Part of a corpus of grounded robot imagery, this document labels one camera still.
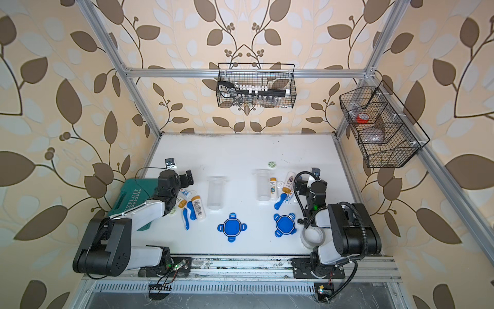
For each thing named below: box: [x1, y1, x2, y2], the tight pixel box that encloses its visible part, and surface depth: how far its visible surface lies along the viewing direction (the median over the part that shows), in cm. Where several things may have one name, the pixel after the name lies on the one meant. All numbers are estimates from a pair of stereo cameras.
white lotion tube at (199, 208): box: [191, 195, 207, 221], surface depth 91 cm
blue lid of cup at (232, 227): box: [216, 212, 248, 243], surface depth 86 cm
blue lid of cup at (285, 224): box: [273, 212, 298, 238], surface depth 87 cm
